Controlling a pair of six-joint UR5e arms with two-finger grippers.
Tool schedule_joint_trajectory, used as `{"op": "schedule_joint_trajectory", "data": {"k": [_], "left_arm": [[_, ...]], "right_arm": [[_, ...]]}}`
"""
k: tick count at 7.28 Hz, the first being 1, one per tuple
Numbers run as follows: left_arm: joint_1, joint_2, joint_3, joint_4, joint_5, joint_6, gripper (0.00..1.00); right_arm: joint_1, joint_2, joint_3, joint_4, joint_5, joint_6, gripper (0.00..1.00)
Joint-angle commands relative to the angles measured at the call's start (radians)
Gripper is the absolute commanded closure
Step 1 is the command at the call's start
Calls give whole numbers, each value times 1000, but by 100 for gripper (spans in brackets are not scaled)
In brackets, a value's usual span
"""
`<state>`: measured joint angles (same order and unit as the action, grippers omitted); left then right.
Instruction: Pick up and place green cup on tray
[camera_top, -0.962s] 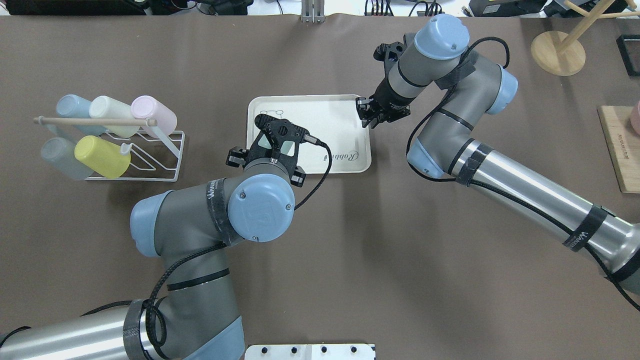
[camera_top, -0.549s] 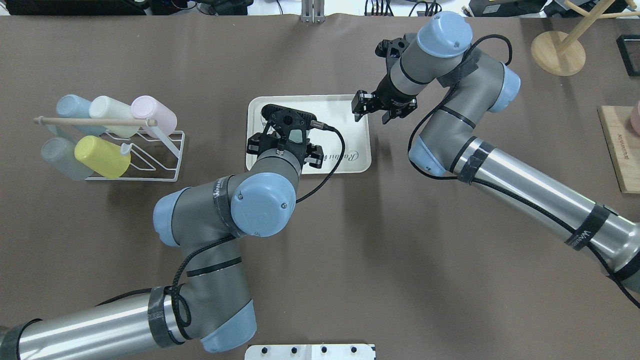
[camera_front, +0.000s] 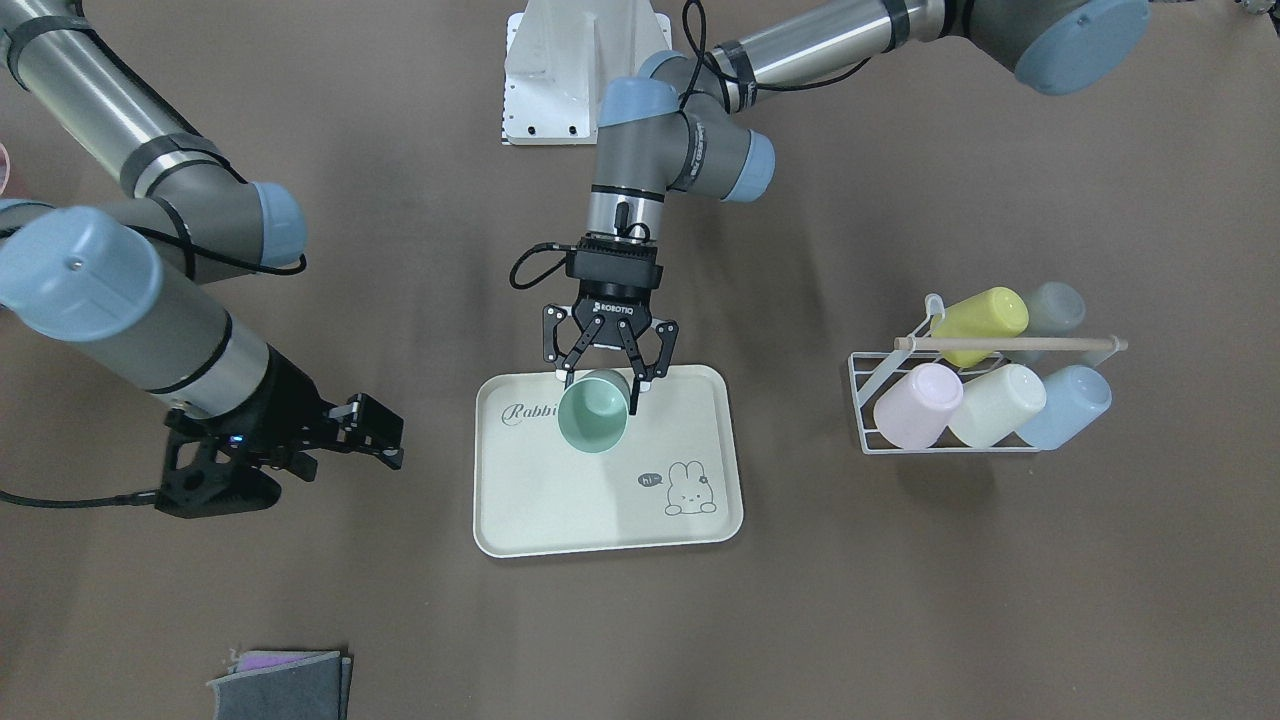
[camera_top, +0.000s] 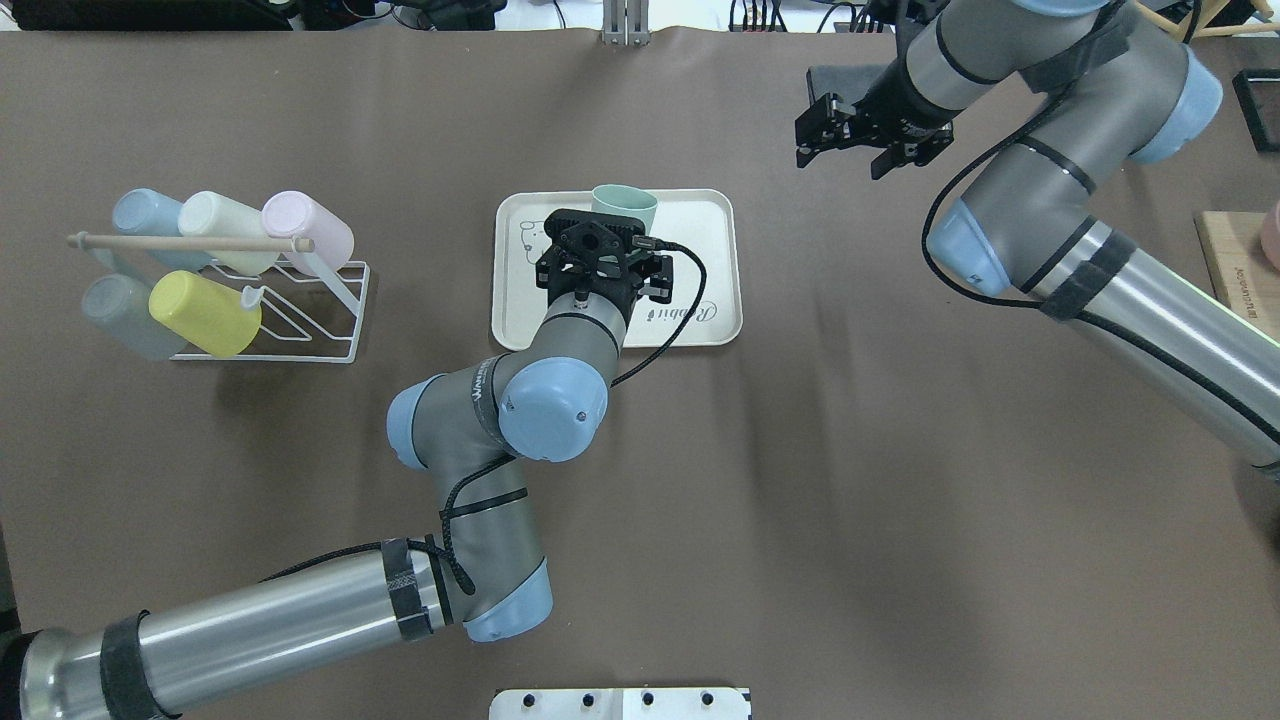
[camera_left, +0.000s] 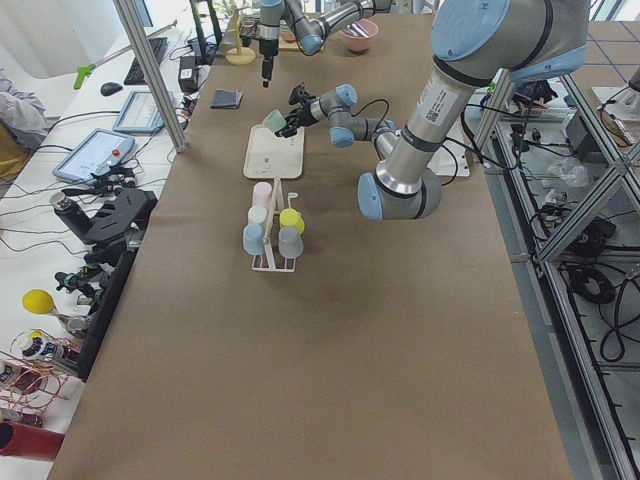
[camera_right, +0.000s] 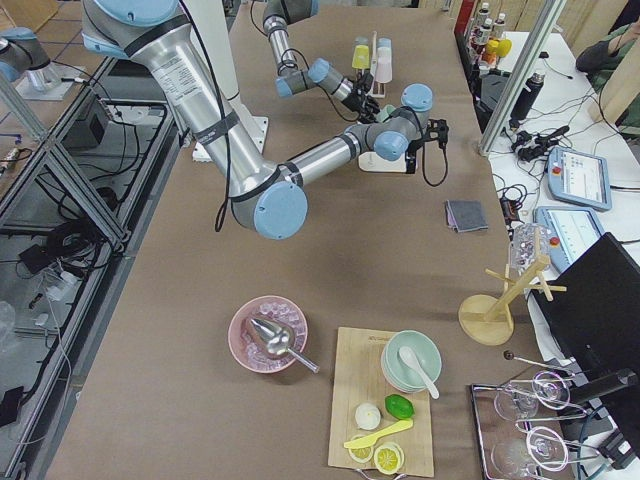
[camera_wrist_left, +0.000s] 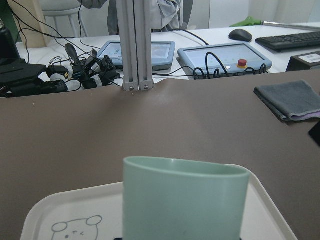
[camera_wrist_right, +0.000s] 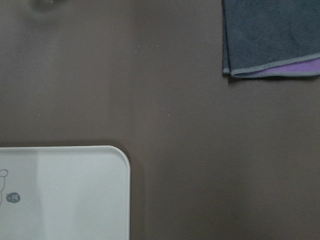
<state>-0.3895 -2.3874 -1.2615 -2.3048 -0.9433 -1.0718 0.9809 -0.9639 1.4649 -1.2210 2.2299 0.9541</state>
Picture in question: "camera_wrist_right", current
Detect cream rabbit tray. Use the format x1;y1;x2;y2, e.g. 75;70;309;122
0;145;131;240

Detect grey purple folded cloth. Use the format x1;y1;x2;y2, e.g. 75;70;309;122
222;0;320;78

